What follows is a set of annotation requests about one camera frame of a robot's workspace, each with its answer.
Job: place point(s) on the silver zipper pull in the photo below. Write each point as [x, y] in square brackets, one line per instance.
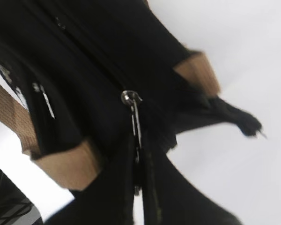
[132, 99]

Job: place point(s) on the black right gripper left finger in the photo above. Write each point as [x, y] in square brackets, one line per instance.
[108, 200]

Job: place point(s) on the black bag with tan straps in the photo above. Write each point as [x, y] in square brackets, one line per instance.
[70, 60]

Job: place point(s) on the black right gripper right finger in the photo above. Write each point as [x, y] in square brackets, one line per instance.
[168, 197]

